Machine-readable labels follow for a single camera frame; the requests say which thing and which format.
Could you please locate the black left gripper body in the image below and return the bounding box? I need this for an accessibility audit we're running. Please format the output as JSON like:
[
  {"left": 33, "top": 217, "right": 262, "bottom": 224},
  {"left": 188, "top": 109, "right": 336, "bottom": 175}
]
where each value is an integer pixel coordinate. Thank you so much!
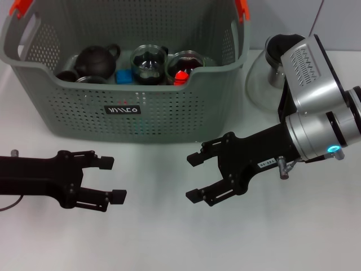
[{"left": 0, "top": 150, "right": 85, "bottom": 210}]

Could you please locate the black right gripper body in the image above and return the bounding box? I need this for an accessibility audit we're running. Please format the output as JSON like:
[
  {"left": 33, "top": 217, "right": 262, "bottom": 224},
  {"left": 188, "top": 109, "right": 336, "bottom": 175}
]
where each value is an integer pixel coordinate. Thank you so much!
[{"left": 218, "top": 123, "right": 301, "bottom": 197}]

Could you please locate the bright red sloped brick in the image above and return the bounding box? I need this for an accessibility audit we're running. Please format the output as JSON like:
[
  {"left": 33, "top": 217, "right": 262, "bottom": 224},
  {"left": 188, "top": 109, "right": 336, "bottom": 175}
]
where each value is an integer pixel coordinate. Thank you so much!
[{"left": 174, "top": 71, "right": 189, "bottom": 86}]

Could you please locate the glass teacup with black holder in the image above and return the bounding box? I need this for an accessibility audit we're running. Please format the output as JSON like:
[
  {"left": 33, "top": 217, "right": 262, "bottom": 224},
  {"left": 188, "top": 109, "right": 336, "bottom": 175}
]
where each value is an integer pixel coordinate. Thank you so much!
[
  {"left": 75, "top": 75, "right": 109, "bottom": 85},
  {"left": 130, "top": 44, "right": 169, "bottom": 85},
  {"left": 166, "top": 50, "right": 204, "bottom": 85}
]

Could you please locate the blue toy brick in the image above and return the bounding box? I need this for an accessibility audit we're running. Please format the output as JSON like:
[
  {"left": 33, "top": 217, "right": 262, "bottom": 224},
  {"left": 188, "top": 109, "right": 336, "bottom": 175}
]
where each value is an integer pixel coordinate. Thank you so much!
[{"left": 116, "top": 69, "right": 133, "bottom": 85}]

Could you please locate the grey-green perforated storage bin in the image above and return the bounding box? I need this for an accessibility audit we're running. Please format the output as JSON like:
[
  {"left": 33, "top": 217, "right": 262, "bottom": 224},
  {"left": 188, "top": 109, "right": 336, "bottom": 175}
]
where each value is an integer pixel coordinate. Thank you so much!
[{"left": 0, "top": 0, "right": 251, "bottom": 144}]

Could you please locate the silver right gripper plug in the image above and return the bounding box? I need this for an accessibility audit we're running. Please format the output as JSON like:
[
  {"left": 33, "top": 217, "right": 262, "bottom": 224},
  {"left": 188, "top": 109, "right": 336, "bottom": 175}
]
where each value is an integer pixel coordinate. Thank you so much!
[{"left": 276, "top": 156, "right": 300, "bottom": 181}]

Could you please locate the small black clay cup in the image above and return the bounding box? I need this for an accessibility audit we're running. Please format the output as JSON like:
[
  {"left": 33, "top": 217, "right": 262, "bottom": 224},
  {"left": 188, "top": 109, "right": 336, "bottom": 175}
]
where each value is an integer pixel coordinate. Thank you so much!
[{"left": 55, "top": 70, "right": 80, "bottom": 83}]

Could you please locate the black clay teapot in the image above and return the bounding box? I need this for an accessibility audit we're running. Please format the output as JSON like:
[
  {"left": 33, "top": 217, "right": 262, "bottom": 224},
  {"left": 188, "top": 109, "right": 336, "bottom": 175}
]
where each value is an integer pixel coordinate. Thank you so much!
[{"left": 73, "top": 43, "right": 121, "bottom": 81}]

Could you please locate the grey left arm cable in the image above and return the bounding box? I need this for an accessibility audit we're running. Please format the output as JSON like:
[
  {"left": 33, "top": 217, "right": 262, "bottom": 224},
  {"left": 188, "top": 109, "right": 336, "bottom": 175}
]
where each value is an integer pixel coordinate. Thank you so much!
[{"left": 0, "top": 194, "right": 25, "bottom": 212}]

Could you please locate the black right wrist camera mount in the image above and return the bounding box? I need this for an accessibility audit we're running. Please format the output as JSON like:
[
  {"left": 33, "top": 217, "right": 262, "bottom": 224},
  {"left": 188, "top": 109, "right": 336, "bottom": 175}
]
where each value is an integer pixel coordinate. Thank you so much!
[{"left": 280, "top": 34, "right": 352, "bottom": 114}]

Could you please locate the glass pitcher with black handle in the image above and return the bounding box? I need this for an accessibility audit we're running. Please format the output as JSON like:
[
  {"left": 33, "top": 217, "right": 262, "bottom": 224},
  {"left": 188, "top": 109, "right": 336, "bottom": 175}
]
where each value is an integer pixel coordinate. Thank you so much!
[{"left": 244, "top": 33, "right": 308, "bottom": 124}]

